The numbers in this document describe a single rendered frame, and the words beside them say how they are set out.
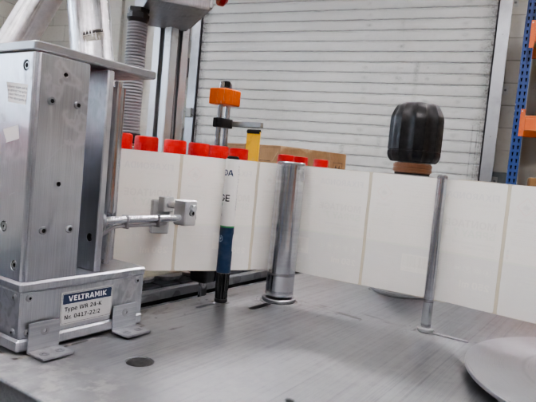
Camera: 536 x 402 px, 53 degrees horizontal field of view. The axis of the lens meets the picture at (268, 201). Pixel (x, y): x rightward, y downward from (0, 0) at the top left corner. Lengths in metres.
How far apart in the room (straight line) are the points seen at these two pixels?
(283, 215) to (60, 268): 0.31
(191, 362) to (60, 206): 0.18
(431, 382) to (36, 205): 0.38
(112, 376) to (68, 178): 0.17
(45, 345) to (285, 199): 0.34
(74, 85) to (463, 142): 4.79
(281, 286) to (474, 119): 4.56
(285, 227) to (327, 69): 4.84
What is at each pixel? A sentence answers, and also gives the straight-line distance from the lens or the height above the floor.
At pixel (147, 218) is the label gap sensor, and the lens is 0.58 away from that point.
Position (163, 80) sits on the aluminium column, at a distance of 0.99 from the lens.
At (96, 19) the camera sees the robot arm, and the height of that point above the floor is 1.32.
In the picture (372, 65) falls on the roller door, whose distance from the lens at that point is 5.39.
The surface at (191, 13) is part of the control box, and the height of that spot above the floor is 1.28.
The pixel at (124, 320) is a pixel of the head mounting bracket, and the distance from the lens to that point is 0.57.
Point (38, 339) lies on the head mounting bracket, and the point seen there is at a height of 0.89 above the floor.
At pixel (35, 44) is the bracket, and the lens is 0.49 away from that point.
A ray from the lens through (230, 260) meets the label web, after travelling 0.69.
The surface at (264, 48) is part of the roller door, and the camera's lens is 5.80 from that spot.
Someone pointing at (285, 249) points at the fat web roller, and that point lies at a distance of 0.71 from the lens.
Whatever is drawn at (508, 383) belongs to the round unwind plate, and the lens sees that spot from 0.53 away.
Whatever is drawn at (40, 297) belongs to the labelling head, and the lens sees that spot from 0.51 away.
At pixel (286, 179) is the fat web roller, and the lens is 0.70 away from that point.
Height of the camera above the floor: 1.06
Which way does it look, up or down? 4 degrees down
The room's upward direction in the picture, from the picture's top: 5 degrees clockwise
